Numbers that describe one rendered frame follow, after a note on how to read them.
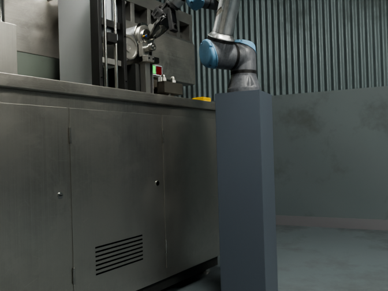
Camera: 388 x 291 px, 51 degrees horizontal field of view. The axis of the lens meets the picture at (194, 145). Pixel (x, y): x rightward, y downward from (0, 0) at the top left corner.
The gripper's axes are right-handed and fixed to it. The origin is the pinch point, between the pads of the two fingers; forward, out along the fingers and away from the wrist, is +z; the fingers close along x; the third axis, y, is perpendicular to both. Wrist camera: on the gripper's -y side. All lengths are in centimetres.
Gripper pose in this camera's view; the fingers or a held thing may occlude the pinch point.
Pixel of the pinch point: (153, 37)
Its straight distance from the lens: 219.8
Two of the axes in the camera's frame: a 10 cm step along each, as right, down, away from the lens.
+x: -5.8, 0.1, -8.1
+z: -6.0, 6.7, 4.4
